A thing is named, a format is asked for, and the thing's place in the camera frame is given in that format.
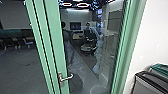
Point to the green framed glass door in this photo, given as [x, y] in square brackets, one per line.
[128, 43]

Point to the grey trash bin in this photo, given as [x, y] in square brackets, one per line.
[150, 85]

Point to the green lidded trash bin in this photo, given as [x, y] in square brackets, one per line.
[160, 69]

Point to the green framed glass wall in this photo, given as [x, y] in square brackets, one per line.
[36, 33]

